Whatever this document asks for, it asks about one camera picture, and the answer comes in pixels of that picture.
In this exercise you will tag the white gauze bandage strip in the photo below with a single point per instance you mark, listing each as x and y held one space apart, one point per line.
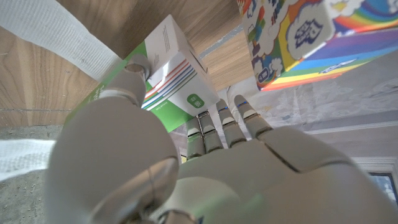
46 34

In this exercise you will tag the rainbow cube toy box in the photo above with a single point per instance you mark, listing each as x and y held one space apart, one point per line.
311 37

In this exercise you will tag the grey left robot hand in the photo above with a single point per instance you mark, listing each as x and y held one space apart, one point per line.
217 180

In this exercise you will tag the green white carton box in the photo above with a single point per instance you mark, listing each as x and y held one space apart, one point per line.
177 74

